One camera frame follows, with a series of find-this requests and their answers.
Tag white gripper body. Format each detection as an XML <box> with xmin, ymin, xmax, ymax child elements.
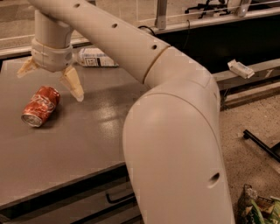
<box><xmin>31</xmin><ymin>38</ymin><xmax>73</xmax><ymax>73</ymax></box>

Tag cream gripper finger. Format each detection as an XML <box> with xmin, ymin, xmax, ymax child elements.
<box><xmin>59</xmin><ymin>66</ymin><xmax>84</xmax><ymax>102</ymax></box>
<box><xmin>17</xmin><ymin>57</ymin><xmax>39</xmax><ymax>78</ymax></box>

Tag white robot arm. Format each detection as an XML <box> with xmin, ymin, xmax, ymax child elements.
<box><xmin>28</xmin><ymin>0</ymin><xmax>235</xmax><ymax>224</ymax></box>

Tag red coke can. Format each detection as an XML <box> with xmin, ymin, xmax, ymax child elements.
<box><xmin>21</xmin><ymin>86</ymin><xmax>60</xmax><ymax>128</ymax></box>

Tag clear plastic water bottle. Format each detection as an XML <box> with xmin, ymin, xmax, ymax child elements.
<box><xmin>74</xmin><ymin>48</ymin><xmax>118</xmax><ymax>67</ymax></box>

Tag grey drawer cabinet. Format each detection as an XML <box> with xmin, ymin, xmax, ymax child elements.
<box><xmin>0</xmin><ymin>59</ymin><xmax>146</xmax><ymax>224</ymax></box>

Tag grey low ledge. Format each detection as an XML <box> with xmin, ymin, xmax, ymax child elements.
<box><xmin>213</xmin><ymin>59</ymin><xmax>280</xmax><ymax>110</ymax></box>

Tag small white packet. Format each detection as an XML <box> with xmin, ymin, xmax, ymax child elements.
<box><xmin>227</xmin><ymin>59</ymin><xmax>255</xmax><ymax>79</ymax></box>

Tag black stand leg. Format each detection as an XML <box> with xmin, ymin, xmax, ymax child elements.
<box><xmin>243</xmin><ymin>129</ymin><xmax>280</xmax><ymax>163</ymax></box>

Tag snack bags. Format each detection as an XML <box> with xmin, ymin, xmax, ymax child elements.
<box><xmin>236</xmin><ymin>184</ymin><xmax>280</xmax><ymax>224</ymax></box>

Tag black cable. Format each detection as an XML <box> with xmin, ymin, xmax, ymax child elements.
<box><xmin>136</xmin><ymin>19</ymin><xmax>191</xmax><ymax>39</ymax></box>

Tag black drawer handle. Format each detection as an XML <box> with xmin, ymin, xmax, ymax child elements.
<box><xmin>106</xmin><ymin>192</ymin><xmax>135</xmax><ymax>204</ymax></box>

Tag metal window rail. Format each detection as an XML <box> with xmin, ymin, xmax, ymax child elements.
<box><xmin>0</xmin><ymin>0</ymin><xmax>279</xmax><ymax>59</ymax></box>

